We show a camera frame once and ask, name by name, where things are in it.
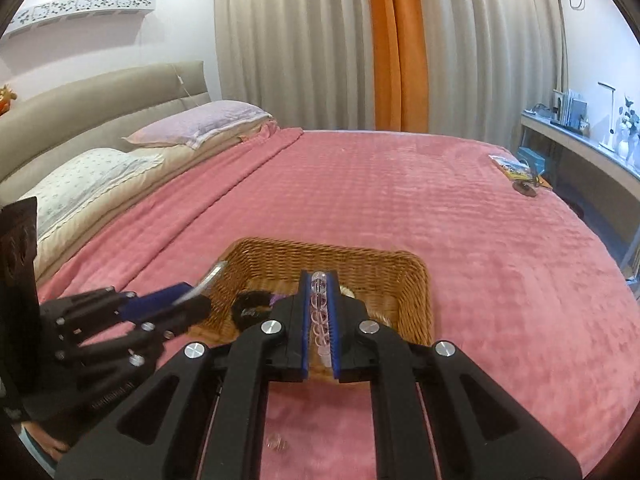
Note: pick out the orange plush toy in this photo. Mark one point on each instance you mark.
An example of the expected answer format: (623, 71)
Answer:
(7, 96)

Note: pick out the white wall shelf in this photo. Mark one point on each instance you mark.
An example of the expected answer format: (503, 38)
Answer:
(44, 14)

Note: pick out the white desk lamp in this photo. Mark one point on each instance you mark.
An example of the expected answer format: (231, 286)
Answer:
(608, 141)

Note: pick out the grey long desk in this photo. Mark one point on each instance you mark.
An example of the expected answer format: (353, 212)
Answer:
(608, 187)

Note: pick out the pink star hair clip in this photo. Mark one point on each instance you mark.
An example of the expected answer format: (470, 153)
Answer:
(203, 286)

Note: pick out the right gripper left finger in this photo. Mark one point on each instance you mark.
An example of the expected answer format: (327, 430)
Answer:
(202, 414)

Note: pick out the vase with flowers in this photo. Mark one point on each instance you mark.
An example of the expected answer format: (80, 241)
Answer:
(627, 128)

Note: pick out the lilac pillow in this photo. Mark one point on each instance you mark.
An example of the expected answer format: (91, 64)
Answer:
(193, 127)

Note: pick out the pink plush blanket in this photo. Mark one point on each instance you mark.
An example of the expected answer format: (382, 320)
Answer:
(520, 284)

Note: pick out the orange curtain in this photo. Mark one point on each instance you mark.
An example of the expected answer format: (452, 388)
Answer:
(402, 102)

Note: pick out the beige folded quilt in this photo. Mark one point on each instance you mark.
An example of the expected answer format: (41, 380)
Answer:
(55, 248)

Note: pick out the left hand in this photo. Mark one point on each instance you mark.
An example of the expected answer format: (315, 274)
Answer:
(52, 447)

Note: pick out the small items on bed edge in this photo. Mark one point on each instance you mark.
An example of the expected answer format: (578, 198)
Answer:
(524, 179)

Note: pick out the beige curtain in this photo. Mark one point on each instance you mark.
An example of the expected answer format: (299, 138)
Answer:
(310, 62)

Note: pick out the books on desk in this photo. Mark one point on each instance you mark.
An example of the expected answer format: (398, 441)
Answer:
(570, 112)

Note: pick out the brown wicker basket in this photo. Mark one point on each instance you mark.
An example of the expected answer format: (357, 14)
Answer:
(394, 286)

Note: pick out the beige padded headboard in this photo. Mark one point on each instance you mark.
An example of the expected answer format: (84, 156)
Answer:
(48, 130)

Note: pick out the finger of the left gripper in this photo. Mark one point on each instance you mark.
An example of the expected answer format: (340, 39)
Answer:
(175, 320)
(141, 308)

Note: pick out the white floral pillow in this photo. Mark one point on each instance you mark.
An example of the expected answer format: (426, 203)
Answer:
(82, 179)

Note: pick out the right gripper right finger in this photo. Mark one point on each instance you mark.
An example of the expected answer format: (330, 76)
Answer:
(436, 414)

